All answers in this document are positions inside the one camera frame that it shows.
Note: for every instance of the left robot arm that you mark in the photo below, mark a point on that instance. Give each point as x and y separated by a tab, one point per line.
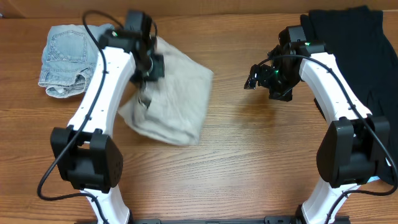
85	153

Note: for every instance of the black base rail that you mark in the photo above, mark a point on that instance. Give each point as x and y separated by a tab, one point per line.
211	221

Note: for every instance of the light blue garment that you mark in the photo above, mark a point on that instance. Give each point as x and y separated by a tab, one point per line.
372	179

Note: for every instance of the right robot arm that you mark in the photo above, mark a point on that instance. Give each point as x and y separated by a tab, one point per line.
353	150

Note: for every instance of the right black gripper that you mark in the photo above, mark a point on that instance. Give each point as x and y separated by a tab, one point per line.
259	76

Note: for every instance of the beige khaki shorts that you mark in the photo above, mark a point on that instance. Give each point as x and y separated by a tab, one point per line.
172	109

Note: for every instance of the folded light blue denim shorts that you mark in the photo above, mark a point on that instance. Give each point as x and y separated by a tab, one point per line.
68	61

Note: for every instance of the black garment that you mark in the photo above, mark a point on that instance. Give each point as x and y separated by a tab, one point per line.
364	56

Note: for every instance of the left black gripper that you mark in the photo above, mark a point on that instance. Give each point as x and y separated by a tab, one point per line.
146	79

